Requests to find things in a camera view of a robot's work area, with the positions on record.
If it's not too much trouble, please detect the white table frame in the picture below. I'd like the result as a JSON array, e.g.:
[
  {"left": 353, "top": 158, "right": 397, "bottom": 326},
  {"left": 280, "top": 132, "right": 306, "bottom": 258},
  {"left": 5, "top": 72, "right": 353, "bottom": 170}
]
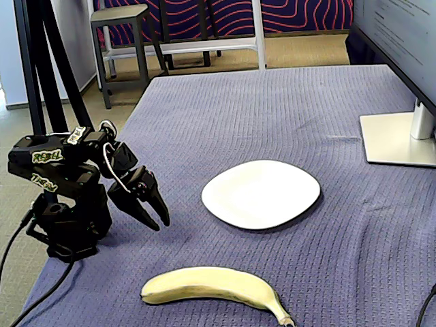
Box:
[{"left": 87, "top": 0, "right": 267, "bottom": 81}]

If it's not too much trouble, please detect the grey stool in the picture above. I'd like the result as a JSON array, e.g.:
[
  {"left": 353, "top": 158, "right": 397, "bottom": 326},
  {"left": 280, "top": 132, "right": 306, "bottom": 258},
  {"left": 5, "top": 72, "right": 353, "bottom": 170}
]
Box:
[{"left": 90, "top": 3, "right": 170, "bottom": 110}]

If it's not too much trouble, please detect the forearm servo wire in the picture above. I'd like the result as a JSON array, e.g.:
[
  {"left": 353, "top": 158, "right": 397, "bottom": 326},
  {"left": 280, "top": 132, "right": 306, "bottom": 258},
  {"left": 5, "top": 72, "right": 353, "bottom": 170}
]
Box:
[{"left": 99, "top": 119, "right": 117, "bottom": 137}]

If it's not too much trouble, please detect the black monitor cable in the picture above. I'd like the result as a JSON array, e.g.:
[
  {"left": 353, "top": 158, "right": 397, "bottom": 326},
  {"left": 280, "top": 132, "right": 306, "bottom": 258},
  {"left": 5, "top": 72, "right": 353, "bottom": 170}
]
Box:
[{"left": 416, "top": 282, "right": 436, "bottom": 327}]

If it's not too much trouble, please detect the silver monitor stand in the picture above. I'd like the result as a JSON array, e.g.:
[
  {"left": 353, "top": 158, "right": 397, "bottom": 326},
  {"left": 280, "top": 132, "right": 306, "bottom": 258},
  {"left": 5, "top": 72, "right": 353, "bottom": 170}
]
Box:
[{"left": 359, "top": 98, "right": 436, "bottom": 168}]

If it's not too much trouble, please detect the black usb cable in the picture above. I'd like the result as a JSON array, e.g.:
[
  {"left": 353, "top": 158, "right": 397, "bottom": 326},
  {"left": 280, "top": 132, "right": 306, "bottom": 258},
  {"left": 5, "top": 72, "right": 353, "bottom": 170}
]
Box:
[{"left": 10, "top": 257, "right": 76, "bottom": 327}]

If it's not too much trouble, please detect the black chair frame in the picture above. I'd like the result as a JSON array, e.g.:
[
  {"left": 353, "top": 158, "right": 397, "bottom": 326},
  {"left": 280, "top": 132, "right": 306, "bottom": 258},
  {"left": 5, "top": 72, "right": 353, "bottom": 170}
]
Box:
[{"left": 158, "top": 0, "right": 222, "bottom": 71}]

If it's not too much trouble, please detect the yellow banana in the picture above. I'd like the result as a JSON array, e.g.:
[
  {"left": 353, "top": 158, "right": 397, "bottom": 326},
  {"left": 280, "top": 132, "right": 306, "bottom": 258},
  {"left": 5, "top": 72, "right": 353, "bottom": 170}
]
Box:
[{"left": 140, "top": 266, "right": 297, "bottom": 327}]

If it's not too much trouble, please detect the computer monitor screen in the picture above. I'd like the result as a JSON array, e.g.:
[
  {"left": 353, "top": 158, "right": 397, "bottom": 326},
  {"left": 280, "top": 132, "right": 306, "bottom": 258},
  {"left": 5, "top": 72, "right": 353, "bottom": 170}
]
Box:
[{"left": 352, "top": 0, "right": 436, "bottom": 119}]

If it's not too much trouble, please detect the gripper servo wire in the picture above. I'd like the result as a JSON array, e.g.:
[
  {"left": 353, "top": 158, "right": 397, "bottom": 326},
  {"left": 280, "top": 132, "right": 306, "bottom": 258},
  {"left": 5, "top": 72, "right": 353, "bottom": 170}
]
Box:
[{"left": 102, "top": 142, "right": 132, "bottom": 195}]

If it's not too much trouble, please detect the blue woven table cloth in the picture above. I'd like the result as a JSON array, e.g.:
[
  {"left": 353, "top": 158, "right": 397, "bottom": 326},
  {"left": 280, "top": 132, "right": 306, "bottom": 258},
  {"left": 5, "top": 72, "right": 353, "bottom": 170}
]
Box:
[{"left": 20, "top": 64, "right": 436, "bottom": 327}]

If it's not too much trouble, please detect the black tripod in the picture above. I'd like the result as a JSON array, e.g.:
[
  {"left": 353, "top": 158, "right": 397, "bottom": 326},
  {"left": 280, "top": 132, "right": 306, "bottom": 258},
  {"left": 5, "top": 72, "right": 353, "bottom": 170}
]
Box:
[{"left": 13, "top": 0, "right": 95, "bottom": 137}]

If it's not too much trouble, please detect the white rounded square plate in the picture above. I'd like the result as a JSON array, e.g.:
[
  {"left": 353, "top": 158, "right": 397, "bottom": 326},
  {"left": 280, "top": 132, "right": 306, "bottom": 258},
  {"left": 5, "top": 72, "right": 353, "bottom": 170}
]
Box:
[{"left": 200, "top": 159, "right": 322, "bottom": 231}]

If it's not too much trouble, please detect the black power cable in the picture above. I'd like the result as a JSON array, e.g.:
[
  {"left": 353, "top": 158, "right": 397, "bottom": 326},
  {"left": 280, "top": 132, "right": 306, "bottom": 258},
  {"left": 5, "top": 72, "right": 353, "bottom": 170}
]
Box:
[{"left": 0, "top": 207, "right": 35, "bottom": 273}]

